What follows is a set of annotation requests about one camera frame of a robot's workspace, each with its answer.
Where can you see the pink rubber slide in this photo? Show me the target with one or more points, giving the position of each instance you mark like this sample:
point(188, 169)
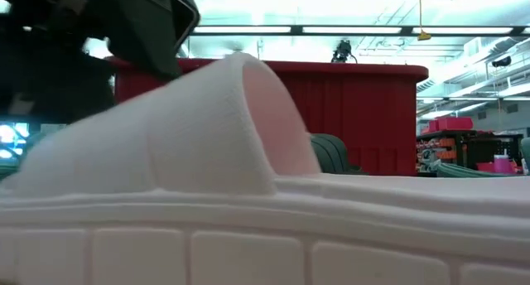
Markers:
point(165, 144)

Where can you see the dark green rubber slide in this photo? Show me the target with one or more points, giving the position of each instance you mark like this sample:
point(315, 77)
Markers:
point(463, 172)
point(331, 154)

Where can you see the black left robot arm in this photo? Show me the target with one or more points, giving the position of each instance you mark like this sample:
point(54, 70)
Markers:
point(41, 69)

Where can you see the red plastic bin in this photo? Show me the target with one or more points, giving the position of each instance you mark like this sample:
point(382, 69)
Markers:
point(364, 119)

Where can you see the black background device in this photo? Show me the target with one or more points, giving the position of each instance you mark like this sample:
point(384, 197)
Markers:
point(343, 51)

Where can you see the yellow hanging tag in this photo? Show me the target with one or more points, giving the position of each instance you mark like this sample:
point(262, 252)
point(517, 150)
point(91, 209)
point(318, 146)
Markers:
point(424, 36)

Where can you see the red storage boxes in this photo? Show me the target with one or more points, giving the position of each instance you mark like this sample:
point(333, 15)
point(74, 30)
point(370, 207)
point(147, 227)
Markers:
point(453, 123)

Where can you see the dark storage shelf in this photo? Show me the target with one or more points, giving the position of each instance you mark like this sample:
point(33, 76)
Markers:
point(468, 150)

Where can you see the black ceiling fixture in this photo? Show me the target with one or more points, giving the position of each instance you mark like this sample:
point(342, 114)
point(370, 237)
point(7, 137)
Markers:
point(502, 62)

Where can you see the pink container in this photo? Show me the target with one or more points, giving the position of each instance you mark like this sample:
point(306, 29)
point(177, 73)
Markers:
point(502, 165)

